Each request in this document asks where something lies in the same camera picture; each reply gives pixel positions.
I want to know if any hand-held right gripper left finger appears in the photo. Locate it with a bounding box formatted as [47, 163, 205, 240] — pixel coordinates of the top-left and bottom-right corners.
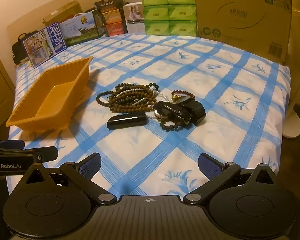
[22, 152, 118, 204]

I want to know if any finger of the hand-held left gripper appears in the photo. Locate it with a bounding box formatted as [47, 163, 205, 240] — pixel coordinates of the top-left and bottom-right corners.
[27, 146, 59, 162]
[0, 139, 25, 150]

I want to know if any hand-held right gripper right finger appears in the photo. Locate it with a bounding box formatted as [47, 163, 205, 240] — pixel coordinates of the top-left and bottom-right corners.
[182, 152, 277, 204]

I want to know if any black strap watch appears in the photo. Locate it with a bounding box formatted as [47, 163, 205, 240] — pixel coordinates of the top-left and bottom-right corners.
[154, 99, 207, 126]

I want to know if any black tube case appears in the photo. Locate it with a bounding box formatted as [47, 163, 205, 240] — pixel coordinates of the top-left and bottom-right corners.
[107, 113, 148, 130]

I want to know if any orange plastic tray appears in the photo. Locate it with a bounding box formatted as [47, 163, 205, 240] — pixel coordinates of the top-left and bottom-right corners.
[5, 56, 94, 132]

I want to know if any dark bead bracelet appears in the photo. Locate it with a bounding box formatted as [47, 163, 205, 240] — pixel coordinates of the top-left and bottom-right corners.
[159, 120, 187, 132]

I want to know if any brown bead necklaces pile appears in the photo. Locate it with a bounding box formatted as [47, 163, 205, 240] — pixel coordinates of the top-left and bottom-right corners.
[96, 82, 157, 105]

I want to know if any reddish bead bracelet gold charm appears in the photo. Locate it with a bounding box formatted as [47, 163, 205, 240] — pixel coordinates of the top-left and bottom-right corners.
[170, 90, 196, 104]

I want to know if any white pearl necklace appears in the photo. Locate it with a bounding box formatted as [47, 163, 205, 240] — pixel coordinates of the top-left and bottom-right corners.
[120, 86, 173, 119]

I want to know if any white standing fan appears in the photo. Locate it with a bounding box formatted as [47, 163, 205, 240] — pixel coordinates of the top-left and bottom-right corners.
[282, 52, 300, 138]

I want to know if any black bag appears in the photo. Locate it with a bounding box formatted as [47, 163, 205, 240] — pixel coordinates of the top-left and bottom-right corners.
[12, 31, 38, 65]

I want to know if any blue printed milk box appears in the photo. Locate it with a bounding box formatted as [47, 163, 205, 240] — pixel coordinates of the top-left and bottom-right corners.
[23, 23, 67, 68]

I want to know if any blue checked bedsheet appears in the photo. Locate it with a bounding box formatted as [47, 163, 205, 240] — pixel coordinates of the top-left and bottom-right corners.
[6, 33, 292, 198]

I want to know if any cow print milk box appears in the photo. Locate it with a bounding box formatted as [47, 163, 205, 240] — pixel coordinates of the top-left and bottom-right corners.
[59, 10, 103, 47]

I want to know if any red noodle box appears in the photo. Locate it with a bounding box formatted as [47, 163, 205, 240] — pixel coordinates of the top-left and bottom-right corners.
[101, 22, 128, 37]

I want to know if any brown cardboard box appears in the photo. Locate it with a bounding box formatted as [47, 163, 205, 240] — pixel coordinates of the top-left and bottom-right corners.
[42, 0, 84, 27]

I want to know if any large cardboard box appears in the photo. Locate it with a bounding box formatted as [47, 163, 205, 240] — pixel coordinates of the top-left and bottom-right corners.
[193, 0, 300, 67]

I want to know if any white printed box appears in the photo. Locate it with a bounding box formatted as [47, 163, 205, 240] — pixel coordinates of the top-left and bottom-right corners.
[122, 2, 146, 33]

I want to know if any stack of green tissue packets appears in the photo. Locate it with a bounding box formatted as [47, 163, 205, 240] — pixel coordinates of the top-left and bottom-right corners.
[141, 0, 197, 36]

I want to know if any dark instant noodle bowl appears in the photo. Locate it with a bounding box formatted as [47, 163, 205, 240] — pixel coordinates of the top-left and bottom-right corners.
[94, 0, 127, 13]

